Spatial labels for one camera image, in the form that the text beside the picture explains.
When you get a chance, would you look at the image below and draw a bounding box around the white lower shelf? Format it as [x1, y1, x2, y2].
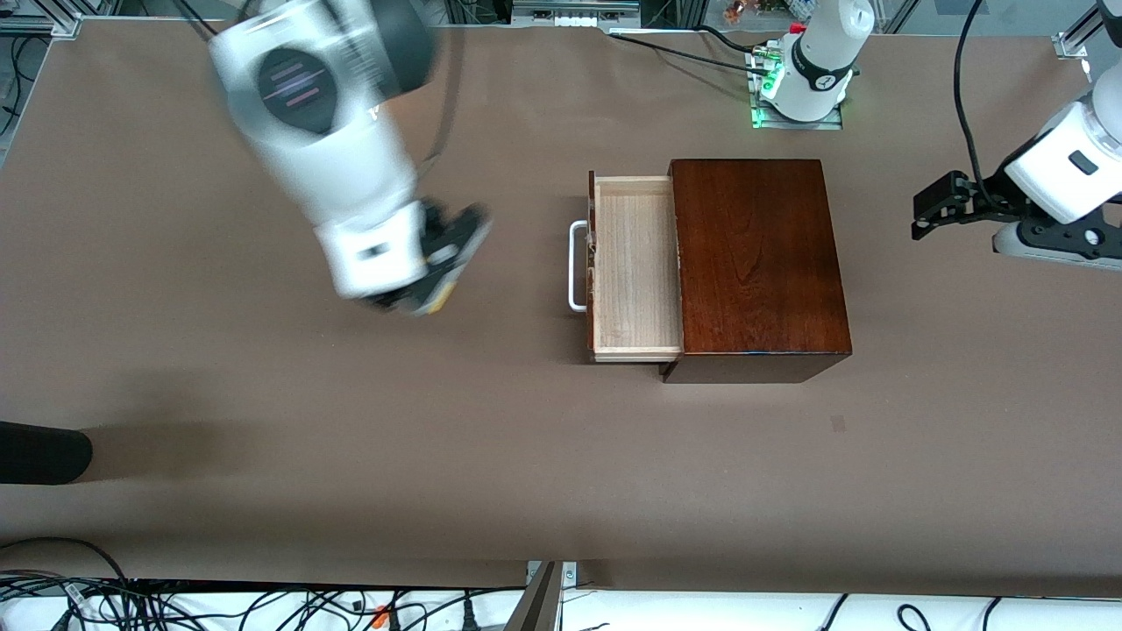
[0, 585, 1122, 631]

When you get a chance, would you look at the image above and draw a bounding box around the long black table cable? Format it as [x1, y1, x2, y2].
[609, 31, 772, 75]

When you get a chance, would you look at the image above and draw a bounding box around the black cable tangle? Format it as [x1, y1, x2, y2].
[0, 570, 527, 631]

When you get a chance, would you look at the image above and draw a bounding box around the aluminium frame profile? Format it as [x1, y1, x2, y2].
[0, 0, 84, 40]
[1055, 9, 1105, 60]

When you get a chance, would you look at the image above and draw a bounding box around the brown table cover sheet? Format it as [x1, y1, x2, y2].
[0, 18, 1122, 590]

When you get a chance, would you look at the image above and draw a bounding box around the yellow cube block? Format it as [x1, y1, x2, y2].
[428, 256, 458, 312]

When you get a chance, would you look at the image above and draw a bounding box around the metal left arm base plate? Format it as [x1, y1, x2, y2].
[745, 48, 844, 131]

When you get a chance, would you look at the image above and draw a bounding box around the grey metal bracket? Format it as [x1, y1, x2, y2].
[504, 561, 579, 631]

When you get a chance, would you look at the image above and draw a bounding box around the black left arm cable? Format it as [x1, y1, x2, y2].
[954, 0, 1009, 211]

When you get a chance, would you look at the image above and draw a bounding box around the white power strip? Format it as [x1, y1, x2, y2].
[513, 0, 641, 27]

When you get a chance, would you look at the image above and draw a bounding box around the black arched cable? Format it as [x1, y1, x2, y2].
[0, 536, 131, 584]

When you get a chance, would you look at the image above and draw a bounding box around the black cylinder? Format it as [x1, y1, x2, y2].
[0, 421, 94, 486]

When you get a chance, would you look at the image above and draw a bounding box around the short black table cable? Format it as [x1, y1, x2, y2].
[697, 25, 765, 55]

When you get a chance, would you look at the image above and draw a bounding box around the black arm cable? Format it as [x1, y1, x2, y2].
[425, 26, 465, 176]
[954, 0, 1009, 211]

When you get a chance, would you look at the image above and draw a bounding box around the dark brown wooden cabinet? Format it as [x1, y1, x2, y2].
[659, 159, 853, 384]

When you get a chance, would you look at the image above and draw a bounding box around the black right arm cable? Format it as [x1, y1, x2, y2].
[425, 26, 465, 176]

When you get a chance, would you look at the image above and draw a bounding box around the light wood drawer white handle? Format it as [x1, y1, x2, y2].
[568, 171, 685, 363]

